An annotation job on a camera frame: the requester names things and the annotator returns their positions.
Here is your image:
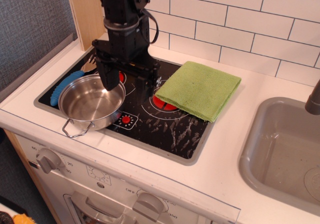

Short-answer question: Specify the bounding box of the grey faucet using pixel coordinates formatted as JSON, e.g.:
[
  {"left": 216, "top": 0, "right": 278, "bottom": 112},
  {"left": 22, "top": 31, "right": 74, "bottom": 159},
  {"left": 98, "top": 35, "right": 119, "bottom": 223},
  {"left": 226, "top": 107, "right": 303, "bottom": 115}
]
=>
[{"left": 305, "top": 80, "right": 320, "bottom": 115}]

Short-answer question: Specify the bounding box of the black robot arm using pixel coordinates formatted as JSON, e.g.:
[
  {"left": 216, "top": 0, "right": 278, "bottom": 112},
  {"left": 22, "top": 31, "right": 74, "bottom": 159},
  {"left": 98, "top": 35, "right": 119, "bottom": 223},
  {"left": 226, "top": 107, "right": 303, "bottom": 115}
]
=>
[{"left": 92, "top": 0, "right": 161, "bottom": 104}]

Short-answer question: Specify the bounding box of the stainless steel pot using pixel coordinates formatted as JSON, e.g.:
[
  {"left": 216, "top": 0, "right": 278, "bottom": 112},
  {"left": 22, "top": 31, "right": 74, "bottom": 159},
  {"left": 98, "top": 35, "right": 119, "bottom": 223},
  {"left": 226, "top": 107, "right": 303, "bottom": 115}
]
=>
[{"left": 58, "top": 74, "right": 126, "bottom": 138}]

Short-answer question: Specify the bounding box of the left grey oven dial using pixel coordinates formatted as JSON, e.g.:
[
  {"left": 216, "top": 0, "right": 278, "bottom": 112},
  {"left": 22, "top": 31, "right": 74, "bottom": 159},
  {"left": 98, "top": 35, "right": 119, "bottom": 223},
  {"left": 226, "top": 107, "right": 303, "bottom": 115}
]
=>
[{"left": 36, "top": 148, "right": 62, "bottom": 174}]

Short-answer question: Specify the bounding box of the grey plastic sink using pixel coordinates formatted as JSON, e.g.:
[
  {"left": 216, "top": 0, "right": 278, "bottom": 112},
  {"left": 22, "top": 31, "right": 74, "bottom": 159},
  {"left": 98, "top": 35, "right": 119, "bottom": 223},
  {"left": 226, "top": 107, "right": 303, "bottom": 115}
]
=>
[{"left": 239, "top": 97, "right": 320, "bottom": 216}]

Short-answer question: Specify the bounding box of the fork with blue handle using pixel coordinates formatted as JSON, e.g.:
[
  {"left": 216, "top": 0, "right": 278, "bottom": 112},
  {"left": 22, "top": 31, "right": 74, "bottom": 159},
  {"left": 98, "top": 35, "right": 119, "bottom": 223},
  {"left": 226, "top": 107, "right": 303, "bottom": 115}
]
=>
[{"left": 50, "top": 54, "right": 96, "bottom": 106}]

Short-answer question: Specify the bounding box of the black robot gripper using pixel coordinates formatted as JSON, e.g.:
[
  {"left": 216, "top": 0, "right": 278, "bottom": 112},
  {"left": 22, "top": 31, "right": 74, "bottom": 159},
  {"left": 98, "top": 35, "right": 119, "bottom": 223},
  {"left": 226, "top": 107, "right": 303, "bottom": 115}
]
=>
[{"left": 92, "top": 16, "right": 161, "bottom": 102}]

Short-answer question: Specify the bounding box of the grey oven dial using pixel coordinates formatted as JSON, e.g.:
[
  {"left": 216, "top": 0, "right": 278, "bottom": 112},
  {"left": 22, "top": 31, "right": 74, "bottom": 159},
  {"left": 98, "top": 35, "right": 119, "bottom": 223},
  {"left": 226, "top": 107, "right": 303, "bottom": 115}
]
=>
[
  {"left": 132, "top": 193, "right": 165, "bottom": 222},
  {"left": 36, "top": 148, "right": 62, "bottom": 174}
]

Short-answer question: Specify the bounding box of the right grey oven dial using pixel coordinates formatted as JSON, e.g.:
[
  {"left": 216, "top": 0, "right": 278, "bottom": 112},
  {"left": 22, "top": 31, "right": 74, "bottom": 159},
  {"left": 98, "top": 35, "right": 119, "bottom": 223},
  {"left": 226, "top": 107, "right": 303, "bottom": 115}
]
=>
[{"left": 132, "top": 193, "right": 165, "bottom": 222}]

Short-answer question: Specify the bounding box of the right red stove knob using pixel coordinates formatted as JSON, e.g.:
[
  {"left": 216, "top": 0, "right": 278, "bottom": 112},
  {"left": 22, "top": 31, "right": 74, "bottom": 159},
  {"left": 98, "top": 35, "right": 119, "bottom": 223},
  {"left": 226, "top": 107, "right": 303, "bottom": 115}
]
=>
[{"left": 121, "top": 116, "right": 131, "bottom": 124}]

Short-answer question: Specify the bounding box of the grey oven door handle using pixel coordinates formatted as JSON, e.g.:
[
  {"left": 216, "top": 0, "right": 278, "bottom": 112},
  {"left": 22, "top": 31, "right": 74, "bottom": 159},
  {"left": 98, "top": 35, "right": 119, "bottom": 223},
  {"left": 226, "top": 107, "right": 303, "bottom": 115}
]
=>
[{"left": 69, "top": 192, "right": 135, "bottom": 224}]

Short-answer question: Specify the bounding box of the orange fuzzy object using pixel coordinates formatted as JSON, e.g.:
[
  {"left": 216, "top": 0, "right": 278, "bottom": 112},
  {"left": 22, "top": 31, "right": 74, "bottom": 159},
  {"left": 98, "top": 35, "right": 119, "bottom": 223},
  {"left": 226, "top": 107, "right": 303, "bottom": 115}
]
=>
[{"left": 12, "top": 214, "right": 36, "bottom": 224}]

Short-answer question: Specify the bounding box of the wooden side panel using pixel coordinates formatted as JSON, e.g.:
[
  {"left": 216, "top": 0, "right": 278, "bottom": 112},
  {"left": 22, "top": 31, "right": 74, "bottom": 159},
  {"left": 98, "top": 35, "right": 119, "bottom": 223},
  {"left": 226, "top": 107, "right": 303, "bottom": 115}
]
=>
[{"left": 69, "top": 0, "right": 106, "bottom": 51}]

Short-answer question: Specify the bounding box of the green folded cloth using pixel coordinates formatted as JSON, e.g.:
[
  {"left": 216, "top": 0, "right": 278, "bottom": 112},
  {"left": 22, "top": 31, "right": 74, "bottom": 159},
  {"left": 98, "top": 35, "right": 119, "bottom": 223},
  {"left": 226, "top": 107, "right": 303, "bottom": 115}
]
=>
[{"left": 155, "top": 61, "right": 242, "bottom": 123}]

